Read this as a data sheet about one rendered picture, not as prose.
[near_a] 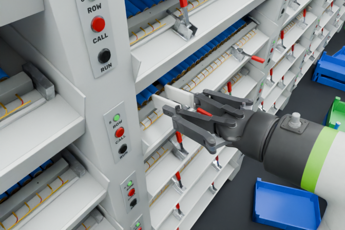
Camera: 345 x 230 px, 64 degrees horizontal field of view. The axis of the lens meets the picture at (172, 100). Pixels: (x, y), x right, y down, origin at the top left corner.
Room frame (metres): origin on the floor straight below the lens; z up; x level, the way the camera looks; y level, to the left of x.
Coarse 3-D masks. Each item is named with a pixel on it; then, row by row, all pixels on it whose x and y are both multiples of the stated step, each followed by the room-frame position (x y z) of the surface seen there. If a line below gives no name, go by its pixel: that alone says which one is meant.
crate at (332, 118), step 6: (336, 102) 0.94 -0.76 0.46; (330, 108) 0.93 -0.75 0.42; (336, 108) 0.94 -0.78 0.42; (342, 108) 0.93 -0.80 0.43; (330, 114) 0.87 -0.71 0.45; (336, 114) 0.91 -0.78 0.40; (342, 114) 0.91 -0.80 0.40; (330, 120) 0.83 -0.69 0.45; (336, 120) 0.87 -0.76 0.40; (342, 120) 0.87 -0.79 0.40; (330, 126) 0.78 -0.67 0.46; (342, 126) 0.84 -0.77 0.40
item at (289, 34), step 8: (304, 8) 1.35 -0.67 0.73; (312, 8) 1.37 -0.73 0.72; (320, 8) 1.35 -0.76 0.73; (296, 16) 1.27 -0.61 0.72; (304, 16) 1.22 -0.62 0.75; (312, 16) 1.34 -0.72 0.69; (288, 24) 1.18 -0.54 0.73; (296, 24) 1.22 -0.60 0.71; (304, 24) 1.21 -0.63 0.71; (280, 32) 1.14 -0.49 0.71; (288, 32) 1.14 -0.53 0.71; (296, 32) 1.17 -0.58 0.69; (280, 40) 1.07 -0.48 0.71; (288, 40) 1.10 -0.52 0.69; (296, 40) 1.12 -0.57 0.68; (280, 48) 1.01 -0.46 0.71; (288, 48) 1.04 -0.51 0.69; (280, 56) 0.98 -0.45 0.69; (272, 64) 0.87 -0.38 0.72
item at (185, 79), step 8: (248, 24) 0.80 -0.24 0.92; (256, 24) 0.81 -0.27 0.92; (240, 32) 0.75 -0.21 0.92; (248, 32) 0.78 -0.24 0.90; (232, 40) 0.71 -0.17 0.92; (248, 40) 0.75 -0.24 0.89; (224, 48) 0.67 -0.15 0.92; (208, 56) 0.62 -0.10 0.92; (216, 56) 0.63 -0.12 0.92; (200, 64) 0.59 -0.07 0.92; (208, 64) 0.59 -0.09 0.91; (216, 64) 0.61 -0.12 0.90; (192, 72) 0.55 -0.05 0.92; (200, 72) 0.57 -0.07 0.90; (184, 80) 0.52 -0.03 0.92; (192, 80) 0.54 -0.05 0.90; (192, 88) 0.52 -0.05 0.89; (160, 96) 0.46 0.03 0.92; (152, 104) 0.44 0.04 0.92; (144, 112) 0.41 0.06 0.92; (152, 112) 0.43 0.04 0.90; (144, 128) 0.39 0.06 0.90
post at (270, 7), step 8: (272, 0) 0.82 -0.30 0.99; (280, 0) 0.81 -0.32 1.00; (288, 0) 0.87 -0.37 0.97; (256, 8) 0.85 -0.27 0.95; (264, 8) 0.83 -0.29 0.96; (272, 8) 0.81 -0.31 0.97; (280, 8) 0.82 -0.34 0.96; (272, 16) 0.81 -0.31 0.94; (280, 24) 0.86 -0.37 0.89; (264, 48) 0.81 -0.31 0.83; (264, 56) 0.80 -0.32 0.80; (272, 56) 0.87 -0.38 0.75; (256, 64) 0.82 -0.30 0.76; (264, 64) 0.82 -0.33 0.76; (264, 72) 0.84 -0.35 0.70; (264, 80) 0.86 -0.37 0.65; (256, 88) 0.80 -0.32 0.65; (248, 96) 0.82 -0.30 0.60; (256, 104) 0.85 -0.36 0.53; (240, 152) 0.82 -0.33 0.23; (240, 160) 0.85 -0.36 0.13; (232, 176) 0.81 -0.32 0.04
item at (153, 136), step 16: (256, 16) 0.84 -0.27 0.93; (256, 32) 0.81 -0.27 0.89; (272, 32) 0.80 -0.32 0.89; (256, 48) 0.73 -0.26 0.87; (224, 64) 0.64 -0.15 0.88; (240, 64) 0.65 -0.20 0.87; (176, 80) 0.54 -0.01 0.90; (208, 80) 0.57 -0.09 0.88; (224, 80) 0.58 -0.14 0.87; (160, 112) 0.44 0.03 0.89; (160, 128) 0.40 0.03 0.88; (144, 144) 0.33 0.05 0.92; (160, 144) 0.39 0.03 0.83
